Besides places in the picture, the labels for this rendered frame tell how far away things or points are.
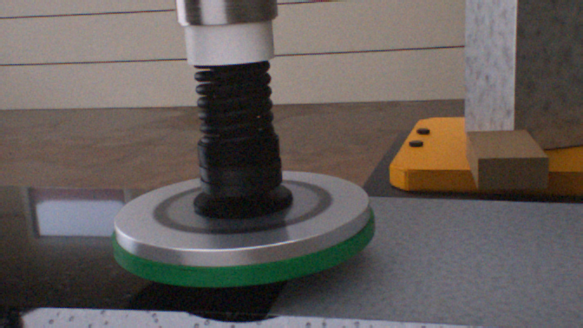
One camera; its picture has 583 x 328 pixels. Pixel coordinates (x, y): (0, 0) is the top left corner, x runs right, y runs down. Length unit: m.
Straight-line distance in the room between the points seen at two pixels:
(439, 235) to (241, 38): 0.27
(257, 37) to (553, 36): 0.85
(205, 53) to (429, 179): 0.74
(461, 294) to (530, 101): 0.80
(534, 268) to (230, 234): 0.25
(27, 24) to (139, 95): 1.42
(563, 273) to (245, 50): 0.30
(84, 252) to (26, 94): 7.52
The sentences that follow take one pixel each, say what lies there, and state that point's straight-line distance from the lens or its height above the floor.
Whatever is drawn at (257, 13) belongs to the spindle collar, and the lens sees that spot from 0.52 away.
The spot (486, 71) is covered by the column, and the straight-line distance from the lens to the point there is 1.37.
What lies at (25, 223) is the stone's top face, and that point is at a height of 0.87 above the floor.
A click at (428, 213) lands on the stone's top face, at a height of 0.87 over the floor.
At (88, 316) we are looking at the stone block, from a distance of 0.56.
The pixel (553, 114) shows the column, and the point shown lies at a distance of 1.33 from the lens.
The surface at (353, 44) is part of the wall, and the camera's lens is 6.77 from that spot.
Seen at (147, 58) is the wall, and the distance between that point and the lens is 7.41.
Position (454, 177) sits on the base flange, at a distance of 1.20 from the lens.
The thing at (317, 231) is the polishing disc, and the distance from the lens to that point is 0.50.
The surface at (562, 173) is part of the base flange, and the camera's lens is 1.20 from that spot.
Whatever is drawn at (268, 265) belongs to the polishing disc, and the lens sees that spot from 0.48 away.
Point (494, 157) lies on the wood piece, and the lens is 1.08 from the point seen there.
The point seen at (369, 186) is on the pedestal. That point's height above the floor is 0.74.
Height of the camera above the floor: 1.09
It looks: 14 degrees down
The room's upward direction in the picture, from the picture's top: 4 degrees counter-clockwise
